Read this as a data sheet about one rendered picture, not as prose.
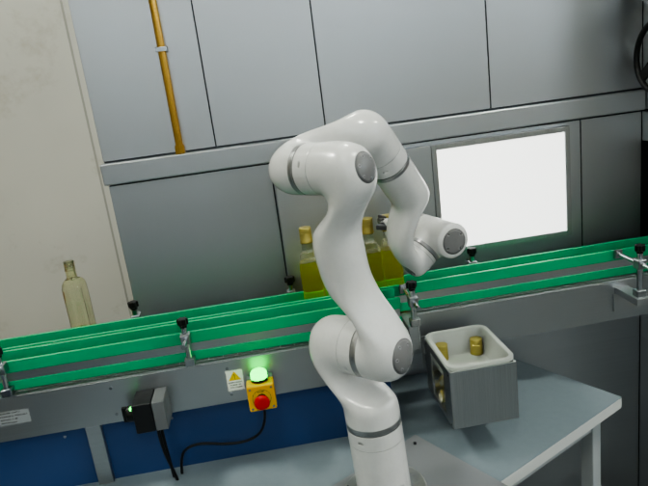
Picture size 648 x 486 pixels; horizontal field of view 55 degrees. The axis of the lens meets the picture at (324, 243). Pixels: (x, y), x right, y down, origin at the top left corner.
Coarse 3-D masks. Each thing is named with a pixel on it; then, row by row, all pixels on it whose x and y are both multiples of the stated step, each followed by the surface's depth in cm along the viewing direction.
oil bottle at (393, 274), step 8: (384, 240) 174; (384, 248) 172; (384, 256) 173; (392, 256) 173; (384, 264) 173; (392, 264) 173; (384, 272) 174; (392, 272) 174; (400, 272) 174; (384, 280) 176; (392, 280) 175; (400, 280) 175
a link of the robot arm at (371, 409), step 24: (312, 336) 131; (336, 336) 127; (312, 360) 132; (336, 360) 127; (336, 384) 130; (360, 384) 132; (384, 384) 134; (360, 408) 128; (384, 408) 128; (360, 432) 129; (384, 432) 128
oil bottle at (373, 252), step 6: (366, 246) 172; (372, 246) 172; (378, 246) 172; (366, 252) 172; (372, 252) 172; (378, 252) 172; (372, 258) 172; (378, 258) 172; (372, 264) 173; (378, 264) 173; (372, 270) 173; (378, 270) 173; (378, 276) 174; (378, 282) 174; (384, 282) 175
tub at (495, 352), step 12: (432, 336) 169; (444, 336) 170; (456, 336) 170; (468, 336) 171; (480, 336) 170; (492, 336) 163; (432, 348) 162; (456, 348) 171; (468, 348) 171; (492, 348) 163; (504, 348) 156; (444, 360) 154; (456, 360) 168; (468, 360) 167; (480, 360) 166; (492, 360) 150; (504, 360) 150
